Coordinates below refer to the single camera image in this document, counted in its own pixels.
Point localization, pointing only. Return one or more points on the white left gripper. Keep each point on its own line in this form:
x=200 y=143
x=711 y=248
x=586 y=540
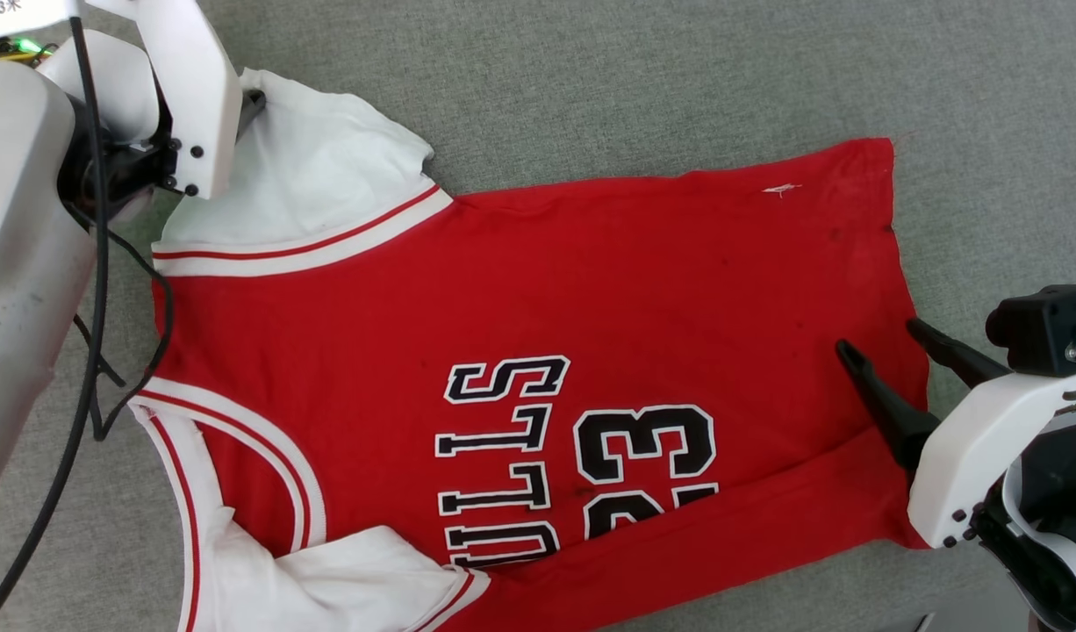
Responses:
x=191 y=96

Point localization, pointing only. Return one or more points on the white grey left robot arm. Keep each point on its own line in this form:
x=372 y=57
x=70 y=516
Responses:
x=20 y=263

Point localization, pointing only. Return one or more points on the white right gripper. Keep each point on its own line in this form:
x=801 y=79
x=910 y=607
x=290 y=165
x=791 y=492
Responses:
x=986 y=456

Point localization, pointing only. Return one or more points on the red and white basketball jersey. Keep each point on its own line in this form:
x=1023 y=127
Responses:
x=591 y=298

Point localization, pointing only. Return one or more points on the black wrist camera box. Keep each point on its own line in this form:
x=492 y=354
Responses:
x=1043 y=329

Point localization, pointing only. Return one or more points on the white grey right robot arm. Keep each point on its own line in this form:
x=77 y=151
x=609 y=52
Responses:
x=1051 y=527

